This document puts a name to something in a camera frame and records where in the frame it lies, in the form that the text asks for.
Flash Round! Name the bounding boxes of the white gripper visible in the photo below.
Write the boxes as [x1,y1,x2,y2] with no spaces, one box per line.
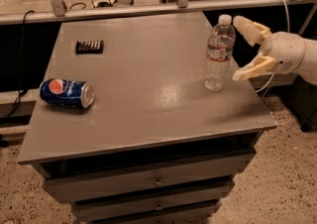
[232,16,306,81]

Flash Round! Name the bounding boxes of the clear plastic water bottle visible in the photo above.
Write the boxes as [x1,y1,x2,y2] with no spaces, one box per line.
[203,14,236,92]

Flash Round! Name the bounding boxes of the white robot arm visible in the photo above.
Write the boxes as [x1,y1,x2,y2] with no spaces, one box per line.
[232,16,317,85]

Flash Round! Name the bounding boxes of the grey drawer cabinet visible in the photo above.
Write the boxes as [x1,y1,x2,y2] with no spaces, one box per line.
[18,13,276,224]

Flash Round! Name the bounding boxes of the white power strip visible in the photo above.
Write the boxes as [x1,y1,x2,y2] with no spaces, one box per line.
[92,0,117,8]

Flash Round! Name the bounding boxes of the small black ridged block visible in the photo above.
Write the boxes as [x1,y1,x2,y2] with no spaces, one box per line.
[75,41,104,55]

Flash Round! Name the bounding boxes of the blue Pepsi can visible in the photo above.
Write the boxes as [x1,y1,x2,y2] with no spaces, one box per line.
[40,78,94,109]

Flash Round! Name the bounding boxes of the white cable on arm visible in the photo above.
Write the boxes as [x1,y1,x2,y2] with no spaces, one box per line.
[255,0,291,94]

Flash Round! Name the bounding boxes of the metal guard rail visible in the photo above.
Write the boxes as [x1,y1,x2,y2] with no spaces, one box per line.
[26,0,281,23]

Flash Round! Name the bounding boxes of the black cable at left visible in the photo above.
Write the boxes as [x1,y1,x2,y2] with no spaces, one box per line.
[0,9,36,123]

